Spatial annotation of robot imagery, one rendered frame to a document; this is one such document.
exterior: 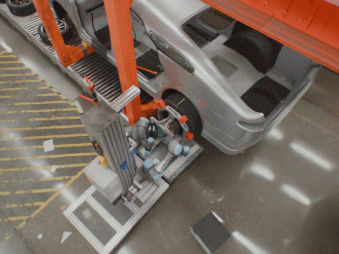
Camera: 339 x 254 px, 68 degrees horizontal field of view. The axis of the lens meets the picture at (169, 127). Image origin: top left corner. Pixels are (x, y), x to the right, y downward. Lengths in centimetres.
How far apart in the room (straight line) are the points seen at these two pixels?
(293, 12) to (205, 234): 278
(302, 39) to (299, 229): 327
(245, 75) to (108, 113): 256
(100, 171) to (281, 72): 319
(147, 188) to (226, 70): 215
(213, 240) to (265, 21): 273
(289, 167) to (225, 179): 111
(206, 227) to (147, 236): 86
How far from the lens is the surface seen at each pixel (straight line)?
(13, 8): 718
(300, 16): 144
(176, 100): 335
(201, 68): 291
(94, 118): 220
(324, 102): 579
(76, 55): 504
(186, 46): 303
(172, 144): 278
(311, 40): 144
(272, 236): 410
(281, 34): 142
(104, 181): 278
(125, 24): 261
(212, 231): 353
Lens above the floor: 375
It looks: 57 degrees down
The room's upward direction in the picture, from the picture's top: 2 degrees clockwise
